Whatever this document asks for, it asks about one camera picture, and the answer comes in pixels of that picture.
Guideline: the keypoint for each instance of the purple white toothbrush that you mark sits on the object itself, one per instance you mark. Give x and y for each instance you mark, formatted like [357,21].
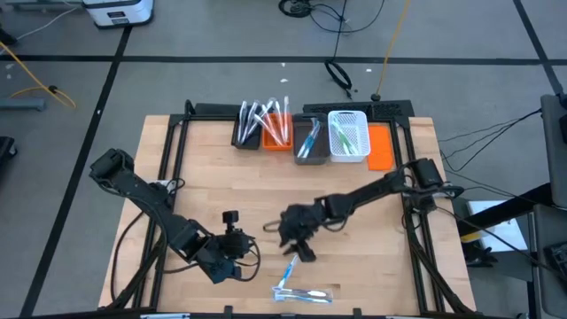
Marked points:
[265,111]
[242,124]
[251,122]
[310,292]

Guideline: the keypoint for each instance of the grey plastic bin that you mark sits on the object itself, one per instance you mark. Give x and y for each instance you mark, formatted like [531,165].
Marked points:
[321,153]

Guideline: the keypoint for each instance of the black plastic bin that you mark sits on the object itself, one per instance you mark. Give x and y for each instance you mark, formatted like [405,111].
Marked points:
[257,144]

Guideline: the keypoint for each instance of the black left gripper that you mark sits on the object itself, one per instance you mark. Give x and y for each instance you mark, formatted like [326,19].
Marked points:
[235,246]

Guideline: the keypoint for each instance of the black metal beam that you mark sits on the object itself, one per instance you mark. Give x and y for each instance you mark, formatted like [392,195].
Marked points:
[509,208]

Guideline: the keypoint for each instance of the black chair caster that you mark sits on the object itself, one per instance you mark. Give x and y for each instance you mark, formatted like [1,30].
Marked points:
[6,148]

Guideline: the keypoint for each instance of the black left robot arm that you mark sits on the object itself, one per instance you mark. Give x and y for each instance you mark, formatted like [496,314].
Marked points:
[146,199]

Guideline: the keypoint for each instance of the black aluminium table frame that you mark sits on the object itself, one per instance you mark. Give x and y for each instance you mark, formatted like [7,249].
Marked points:
[177,119]

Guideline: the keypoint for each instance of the grey furniture panel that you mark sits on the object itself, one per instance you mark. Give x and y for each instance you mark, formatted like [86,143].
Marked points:
[542,288]

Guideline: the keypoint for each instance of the black perforated plastic tray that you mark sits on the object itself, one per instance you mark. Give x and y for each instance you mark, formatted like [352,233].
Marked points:
[390,108]

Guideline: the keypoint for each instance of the orange plastic basket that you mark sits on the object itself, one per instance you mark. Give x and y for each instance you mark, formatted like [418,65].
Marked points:
[268,146]

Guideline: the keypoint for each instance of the white perforated plastic basket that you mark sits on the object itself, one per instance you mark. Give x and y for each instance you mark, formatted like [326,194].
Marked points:
[363,133]

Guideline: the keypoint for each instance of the white box appliance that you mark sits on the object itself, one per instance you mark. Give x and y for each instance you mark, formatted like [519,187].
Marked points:
[117,13]

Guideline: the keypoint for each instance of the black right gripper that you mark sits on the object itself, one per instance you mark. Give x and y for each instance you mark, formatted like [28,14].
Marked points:
[301,221]

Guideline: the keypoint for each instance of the white board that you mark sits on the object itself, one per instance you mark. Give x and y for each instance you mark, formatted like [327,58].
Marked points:
[500,235]

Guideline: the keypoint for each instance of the grey metal bar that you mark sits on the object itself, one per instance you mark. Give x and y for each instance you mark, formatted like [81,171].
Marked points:
[22,104]

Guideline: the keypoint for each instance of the orange flat plastic lid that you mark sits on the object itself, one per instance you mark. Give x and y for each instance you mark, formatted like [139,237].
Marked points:
[381,148]

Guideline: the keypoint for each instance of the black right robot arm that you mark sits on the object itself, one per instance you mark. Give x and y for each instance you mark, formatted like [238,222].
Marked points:
[372,192]

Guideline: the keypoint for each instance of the blue white toothbrush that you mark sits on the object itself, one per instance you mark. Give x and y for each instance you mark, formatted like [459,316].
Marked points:
[313,130]
[305,148]
[305,300]
[288,271]

